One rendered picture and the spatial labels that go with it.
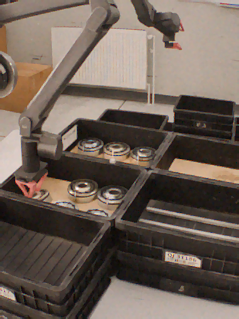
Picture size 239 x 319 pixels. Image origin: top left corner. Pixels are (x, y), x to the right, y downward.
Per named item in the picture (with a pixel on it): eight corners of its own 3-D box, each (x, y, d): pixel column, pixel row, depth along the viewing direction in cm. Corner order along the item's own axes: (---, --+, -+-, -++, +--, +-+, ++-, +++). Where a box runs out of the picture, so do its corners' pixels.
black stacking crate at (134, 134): (43, 177, 161) (41, 149, 155) (79, 144, 185) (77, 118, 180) (146, 200, 148) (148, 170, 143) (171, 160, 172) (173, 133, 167)
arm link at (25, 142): (25, 129, 131) (16, 137, 126) (45, 132, 129) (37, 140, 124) (26, 149, 134) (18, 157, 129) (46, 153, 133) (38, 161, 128)
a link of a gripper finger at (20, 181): (45, 194, 139) (44, 169, 135) (34, 205, 133) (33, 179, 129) (28, 189, 141) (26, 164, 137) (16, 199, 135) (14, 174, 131)
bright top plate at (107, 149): (99, 153, 167) (99, 152, 167) (107, 142, 176) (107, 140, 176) (126, 156, 165) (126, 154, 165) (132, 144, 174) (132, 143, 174)
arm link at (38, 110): (108, 4, 117) (95, 2, 107) (124, 16, 116) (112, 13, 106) (28, 118, 133) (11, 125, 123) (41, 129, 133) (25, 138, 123)
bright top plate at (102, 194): (92, 199, 140) (92, 198, 140) (104, 184, 148) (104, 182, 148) (123, 206, 137) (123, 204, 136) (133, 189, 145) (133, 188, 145)
